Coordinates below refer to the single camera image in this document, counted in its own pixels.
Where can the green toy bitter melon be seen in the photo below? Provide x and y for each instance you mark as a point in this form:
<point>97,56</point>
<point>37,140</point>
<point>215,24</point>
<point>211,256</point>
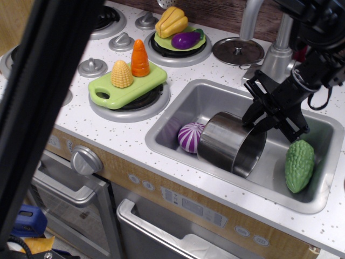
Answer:
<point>299,165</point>

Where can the yellow toy bell pepper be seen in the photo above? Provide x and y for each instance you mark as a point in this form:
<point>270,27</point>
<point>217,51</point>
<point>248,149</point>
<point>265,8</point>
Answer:
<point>173,21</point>

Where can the back right stove burner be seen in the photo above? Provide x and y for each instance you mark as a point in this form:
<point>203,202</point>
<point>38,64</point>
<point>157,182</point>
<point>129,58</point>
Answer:
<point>177,62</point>

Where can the yellow cloth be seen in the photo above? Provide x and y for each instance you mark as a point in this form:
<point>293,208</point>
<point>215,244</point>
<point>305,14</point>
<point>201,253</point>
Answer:
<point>38,245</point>

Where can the front right stove burner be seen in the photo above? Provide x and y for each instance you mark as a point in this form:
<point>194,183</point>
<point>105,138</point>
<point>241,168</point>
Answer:
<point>140,109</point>

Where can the silver stove knob upper middle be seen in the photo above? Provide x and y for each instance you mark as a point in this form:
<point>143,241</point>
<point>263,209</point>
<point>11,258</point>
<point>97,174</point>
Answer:
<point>121,43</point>

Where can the front left stove burner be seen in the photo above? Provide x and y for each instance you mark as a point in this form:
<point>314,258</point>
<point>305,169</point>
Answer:
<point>7,61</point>

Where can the silver toy faucet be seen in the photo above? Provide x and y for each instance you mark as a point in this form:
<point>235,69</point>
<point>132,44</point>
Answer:
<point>278,61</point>

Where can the silver dishwasher door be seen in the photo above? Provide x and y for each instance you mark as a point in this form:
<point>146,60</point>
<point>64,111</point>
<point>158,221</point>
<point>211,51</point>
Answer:
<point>151,231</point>

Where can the purple striped toy onion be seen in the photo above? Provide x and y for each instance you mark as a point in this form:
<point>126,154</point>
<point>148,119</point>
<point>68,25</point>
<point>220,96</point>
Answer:
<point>189,136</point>

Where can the silver oven dial knob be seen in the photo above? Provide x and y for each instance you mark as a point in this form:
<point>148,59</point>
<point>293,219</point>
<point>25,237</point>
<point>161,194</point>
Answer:
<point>84,161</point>

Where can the silver sink basin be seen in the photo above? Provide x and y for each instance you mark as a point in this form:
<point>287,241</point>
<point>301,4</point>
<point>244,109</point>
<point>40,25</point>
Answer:
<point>201,99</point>

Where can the silver stove knob top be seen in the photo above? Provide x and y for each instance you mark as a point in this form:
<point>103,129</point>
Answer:
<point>146,22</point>

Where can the blue clamp tool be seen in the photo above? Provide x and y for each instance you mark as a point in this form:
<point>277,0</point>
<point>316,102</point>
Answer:
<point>30,222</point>

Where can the silver oven door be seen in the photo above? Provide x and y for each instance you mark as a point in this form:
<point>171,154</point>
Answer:
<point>78,208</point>

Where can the green toy plate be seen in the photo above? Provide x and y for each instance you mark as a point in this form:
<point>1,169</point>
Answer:
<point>166,43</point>

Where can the stainless steel pot lid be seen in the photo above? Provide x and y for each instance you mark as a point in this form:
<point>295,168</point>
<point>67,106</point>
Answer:
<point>238,52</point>

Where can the grey dishwasher control panel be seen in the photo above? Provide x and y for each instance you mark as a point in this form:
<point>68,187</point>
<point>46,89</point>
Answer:
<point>196,208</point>

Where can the silver stove knob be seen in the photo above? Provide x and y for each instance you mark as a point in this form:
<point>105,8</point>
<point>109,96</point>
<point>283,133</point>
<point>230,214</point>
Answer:
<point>92,68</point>
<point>121,43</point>
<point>146,22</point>

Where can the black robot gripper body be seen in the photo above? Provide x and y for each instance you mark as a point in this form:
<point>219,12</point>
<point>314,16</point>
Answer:
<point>282,101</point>

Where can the silver stove knob lower middle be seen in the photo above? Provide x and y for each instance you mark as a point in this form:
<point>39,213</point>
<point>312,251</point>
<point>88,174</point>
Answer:
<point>92,68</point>

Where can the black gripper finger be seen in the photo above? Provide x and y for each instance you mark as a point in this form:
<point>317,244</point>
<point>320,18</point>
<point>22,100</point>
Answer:
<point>253,113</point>
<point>264,125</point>

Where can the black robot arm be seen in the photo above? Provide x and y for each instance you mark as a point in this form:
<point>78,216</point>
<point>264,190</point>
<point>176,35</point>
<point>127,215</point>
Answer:
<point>53,43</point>

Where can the yellow toy corn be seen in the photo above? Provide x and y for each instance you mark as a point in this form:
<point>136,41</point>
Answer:
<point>121,75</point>

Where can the back left stove burner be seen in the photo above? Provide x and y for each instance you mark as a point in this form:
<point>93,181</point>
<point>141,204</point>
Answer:
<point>110,22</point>

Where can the green toy cutting board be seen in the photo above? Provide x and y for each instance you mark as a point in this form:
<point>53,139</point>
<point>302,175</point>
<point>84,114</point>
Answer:
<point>103,93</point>

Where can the stove burner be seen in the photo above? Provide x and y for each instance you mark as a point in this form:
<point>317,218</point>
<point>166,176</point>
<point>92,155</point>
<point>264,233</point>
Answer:
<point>140,109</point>
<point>7,61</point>
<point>177,62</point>
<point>110,22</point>

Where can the purple toy eggplant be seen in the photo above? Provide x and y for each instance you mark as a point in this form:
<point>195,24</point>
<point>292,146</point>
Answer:
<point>187,40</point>

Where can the orange toy carrot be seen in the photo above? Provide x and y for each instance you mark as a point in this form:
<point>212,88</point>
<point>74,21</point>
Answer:
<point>139,61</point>

